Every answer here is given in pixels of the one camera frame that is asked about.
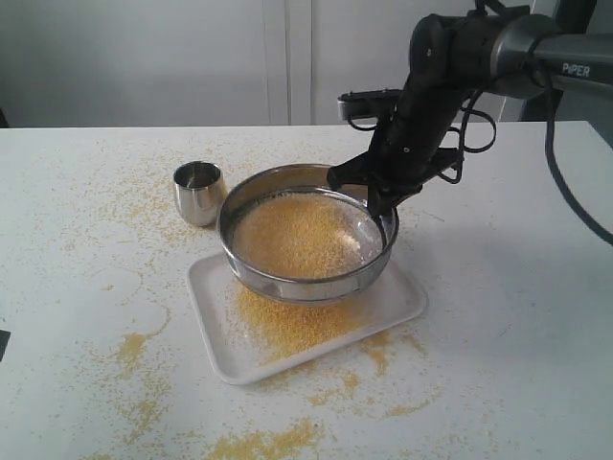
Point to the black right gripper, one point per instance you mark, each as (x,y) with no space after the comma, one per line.
(405,152)

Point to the round stainless steel sieve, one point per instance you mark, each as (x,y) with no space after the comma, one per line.
(300,179)

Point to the stainless steel cup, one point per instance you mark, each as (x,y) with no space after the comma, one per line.
(199,191)

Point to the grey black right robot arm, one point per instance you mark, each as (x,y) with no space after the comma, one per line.
(453,60)

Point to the grain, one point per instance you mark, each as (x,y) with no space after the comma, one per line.
(306,236)

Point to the white plastic tray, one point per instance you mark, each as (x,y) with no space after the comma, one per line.
(249,338)

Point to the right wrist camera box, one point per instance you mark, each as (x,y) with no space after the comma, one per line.
(372,104)

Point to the black vertical post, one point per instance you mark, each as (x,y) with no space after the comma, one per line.
(574,16)

